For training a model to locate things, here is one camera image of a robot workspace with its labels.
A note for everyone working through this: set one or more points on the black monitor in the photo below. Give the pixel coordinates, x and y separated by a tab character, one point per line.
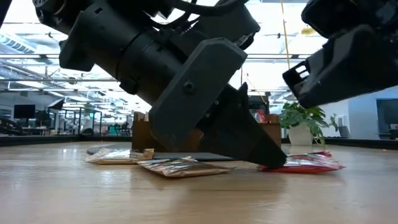
24	111

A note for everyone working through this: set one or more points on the brown apple cinnamon tea bag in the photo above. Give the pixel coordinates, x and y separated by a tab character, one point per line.
183	169
115	157

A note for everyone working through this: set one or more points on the wooden three-compartment tea box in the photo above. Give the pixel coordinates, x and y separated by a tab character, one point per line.
141	137

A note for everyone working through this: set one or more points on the dark wall screen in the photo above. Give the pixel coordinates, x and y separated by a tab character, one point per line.
387	115

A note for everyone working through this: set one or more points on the potted green plant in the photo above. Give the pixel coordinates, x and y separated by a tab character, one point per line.
311	121

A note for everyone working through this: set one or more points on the red strawberry tea bag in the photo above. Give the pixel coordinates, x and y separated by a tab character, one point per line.
311	165
260	116

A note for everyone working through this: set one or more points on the grey round mat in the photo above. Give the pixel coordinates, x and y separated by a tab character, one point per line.
186	156

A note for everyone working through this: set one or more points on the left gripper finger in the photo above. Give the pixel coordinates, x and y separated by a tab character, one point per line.
242	137

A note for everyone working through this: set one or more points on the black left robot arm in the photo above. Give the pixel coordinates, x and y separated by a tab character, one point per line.
109	46

